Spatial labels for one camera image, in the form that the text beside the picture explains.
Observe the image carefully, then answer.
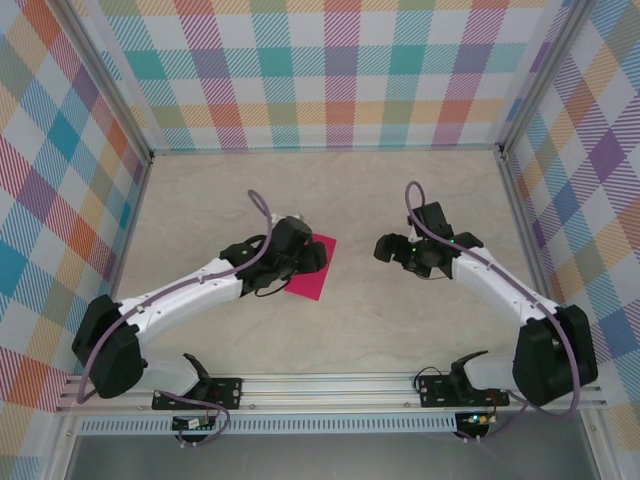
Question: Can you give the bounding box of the aluminium frame post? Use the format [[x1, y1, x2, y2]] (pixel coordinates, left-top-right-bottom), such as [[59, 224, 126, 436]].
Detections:
[[499, 0, 591, 154], [59, 0, 154, 164]]

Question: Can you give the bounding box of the aluminium mounting rail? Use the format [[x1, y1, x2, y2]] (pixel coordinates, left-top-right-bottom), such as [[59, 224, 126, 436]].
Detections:
[[54, 369, 609, 414]]

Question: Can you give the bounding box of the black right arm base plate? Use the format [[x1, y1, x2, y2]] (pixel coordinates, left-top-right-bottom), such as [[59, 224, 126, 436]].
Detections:
[[417, 374, 511, 409]]

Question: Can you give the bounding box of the aluminium frame side bar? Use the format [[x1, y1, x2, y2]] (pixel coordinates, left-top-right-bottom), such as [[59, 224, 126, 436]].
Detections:
[[499, 154, 571, 370], [89, 159, 154, 374]]

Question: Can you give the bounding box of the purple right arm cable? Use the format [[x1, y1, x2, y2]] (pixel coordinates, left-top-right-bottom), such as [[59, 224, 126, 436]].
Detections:
[[404, 180, 585, 445]]

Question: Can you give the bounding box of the small left circuit board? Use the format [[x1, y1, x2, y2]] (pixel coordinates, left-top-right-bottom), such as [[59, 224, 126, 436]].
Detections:
[[172, 417, 216, 432]]

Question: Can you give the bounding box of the grey metal panel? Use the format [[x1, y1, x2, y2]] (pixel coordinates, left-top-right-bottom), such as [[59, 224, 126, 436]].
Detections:
[[64, 434, 601, 480]]

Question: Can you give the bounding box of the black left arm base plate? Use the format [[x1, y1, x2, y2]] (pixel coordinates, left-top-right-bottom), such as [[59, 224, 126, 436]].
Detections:
[[152, 377, 244, 412]]

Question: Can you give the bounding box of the pink square paper sheet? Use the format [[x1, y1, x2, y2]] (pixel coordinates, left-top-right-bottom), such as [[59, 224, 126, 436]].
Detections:
[[284, 233, 338, 301]]

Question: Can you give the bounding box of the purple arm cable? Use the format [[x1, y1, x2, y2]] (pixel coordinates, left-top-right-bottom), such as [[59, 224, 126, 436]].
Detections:
[[76, 188, 277, 448], [404, 180, 585, 445]]

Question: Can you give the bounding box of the slotted grey cable duct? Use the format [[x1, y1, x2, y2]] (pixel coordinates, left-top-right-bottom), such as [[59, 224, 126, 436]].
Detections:
[[77, 417, 459, 435]]

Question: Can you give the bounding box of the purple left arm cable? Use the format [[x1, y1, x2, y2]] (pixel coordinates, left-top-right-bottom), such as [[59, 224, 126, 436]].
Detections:
[[76, 188, 277, 448]]

